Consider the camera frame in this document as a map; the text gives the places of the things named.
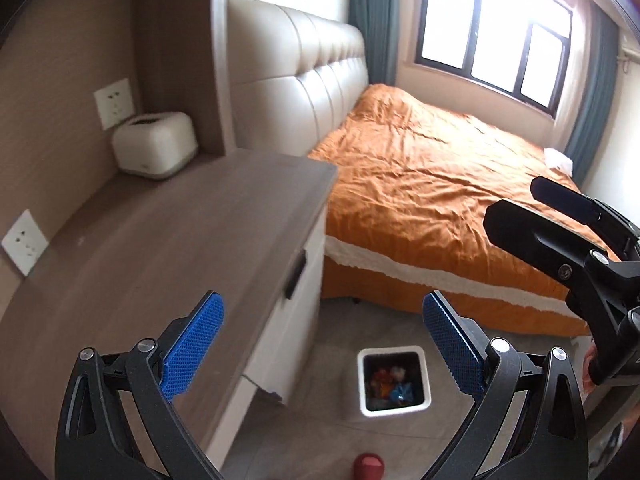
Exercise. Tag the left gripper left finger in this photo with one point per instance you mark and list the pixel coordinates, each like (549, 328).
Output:
(94, 438)

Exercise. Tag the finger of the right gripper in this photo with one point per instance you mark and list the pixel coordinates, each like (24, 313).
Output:
(618, 233)
(552, 249)

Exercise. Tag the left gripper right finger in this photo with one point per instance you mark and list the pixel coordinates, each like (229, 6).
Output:
(549, 440)

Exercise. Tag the white square trash bin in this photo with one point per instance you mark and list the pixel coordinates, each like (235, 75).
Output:
(391, 381)

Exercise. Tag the white pillow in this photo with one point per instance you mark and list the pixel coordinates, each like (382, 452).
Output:
(558, 161)

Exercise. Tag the right teal curtain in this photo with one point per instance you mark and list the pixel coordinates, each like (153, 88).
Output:
(598, 95)

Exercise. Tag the teal curtain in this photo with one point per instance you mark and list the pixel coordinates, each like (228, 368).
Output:
(598, 95)
(378, 22)

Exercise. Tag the red slipper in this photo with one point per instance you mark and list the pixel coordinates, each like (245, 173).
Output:
(368, 466)

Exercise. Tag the black framed window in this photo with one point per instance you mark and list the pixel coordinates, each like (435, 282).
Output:
(517, 47)

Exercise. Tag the white desk drawer cabinet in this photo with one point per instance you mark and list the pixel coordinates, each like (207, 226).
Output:
(282, 348)

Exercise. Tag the white tissue box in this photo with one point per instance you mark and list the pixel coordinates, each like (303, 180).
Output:
(155, 146)

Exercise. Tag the cream padded headboard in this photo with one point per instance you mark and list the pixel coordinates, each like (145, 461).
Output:
(294, 77)

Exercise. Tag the lower white wall socket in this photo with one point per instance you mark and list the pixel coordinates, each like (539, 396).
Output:
(24, 243)

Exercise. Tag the white wall socket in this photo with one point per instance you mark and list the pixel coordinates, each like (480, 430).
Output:
(114, 103)
(24, 243)

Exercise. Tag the upper white wall socket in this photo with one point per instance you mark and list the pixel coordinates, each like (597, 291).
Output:
(114, 103)

